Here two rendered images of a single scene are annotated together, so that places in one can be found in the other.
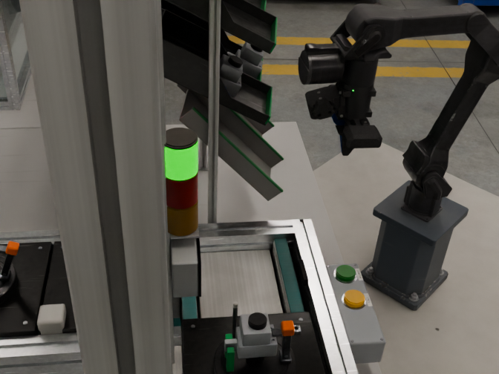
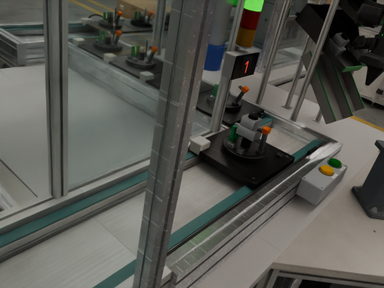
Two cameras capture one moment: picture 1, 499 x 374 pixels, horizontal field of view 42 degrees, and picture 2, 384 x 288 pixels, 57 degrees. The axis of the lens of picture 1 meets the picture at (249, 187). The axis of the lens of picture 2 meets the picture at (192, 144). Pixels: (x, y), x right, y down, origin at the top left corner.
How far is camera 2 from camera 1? 0.70 m
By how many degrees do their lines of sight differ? 38
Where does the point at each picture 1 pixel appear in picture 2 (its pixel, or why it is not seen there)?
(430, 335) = (366, 229)
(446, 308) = not seen: outside the picture
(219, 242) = (286, 126)
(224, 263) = (280, 136)
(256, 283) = (287, 148)
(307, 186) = (366, 153)
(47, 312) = not seen: hidden behind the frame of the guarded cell
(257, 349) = (245, 131)
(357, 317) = (319, 175)
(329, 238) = (353, 171)
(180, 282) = (226, 65)
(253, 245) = (302, 138)
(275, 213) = not seen: hidden behind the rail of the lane
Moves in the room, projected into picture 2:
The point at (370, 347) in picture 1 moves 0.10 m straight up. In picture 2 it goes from (312, 188) to (325, 159)
